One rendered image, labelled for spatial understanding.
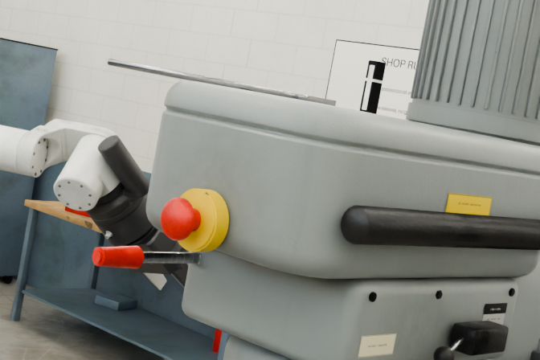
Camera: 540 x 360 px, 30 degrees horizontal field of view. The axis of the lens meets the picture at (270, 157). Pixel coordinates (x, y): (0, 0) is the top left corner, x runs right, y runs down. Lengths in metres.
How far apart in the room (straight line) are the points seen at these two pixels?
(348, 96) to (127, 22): 2.33
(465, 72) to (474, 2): 0.09
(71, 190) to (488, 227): 0.63
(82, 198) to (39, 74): 7.06
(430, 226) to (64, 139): 0.71
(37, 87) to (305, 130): 7.63
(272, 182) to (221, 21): 6.44
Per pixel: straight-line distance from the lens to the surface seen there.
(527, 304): 1.30
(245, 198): 0.94
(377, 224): 0.89
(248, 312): 1.06
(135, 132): 7.87
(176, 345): 6.67
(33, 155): 1.49
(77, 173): 1.43
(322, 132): 0.90
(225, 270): 1.09
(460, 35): 1.26
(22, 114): 8.46
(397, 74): 6.28
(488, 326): 1.14
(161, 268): 1.54
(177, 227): 0.93
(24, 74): 8.42
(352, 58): 6.50
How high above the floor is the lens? 1.88
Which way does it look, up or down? 3 degrees down
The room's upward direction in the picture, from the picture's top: 11 degrees clockwise
